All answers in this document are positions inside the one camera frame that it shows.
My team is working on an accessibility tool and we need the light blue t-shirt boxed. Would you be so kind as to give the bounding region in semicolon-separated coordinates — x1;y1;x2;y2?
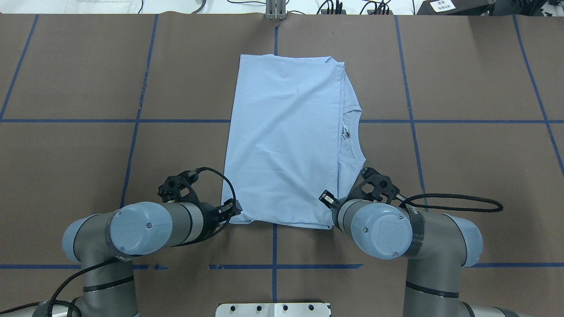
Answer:
224;54;365;229

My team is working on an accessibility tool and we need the black box with white label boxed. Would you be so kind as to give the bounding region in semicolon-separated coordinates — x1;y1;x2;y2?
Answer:
416;0;496;16

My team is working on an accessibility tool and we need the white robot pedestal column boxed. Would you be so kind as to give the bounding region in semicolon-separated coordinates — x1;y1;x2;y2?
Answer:
215;302;332;317

